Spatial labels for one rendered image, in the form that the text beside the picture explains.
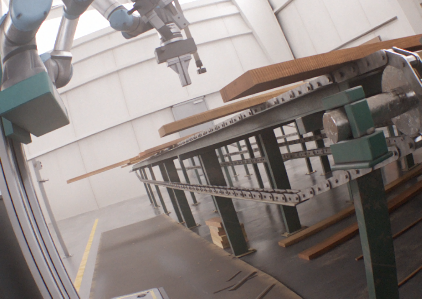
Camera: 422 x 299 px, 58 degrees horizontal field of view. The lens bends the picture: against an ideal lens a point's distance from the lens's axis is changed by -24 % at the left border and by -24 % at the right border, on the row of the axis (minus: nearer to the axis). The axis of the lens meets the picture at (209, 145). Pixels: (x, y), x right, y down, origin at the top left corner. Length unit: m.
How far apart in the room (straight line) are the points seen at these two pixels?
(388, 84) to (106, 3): 1.00
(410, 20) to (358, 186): 7.44
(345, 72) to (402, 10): 7.40
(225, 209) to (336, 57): 2.38
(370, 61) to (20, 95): 0.78
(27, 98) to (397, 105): 0.80
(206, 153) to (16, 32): 2.28
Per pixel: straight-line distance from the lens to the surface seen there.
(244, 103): 1.49
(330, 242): 2.61
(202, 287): 2.67
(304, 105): 1.12
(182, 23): 1.14
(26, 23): 1.00
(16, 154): 1.47
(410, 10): 8.71
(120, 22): 1.45
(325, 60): 0.85
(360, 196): 1.25
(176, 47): 1.54
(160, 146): 3.33
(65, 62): 1.73
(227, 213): 3.15
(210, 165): 3.12
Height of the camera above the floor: 0.79
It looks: level
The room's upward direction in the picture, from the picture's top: 19 degrees counter-clockwise
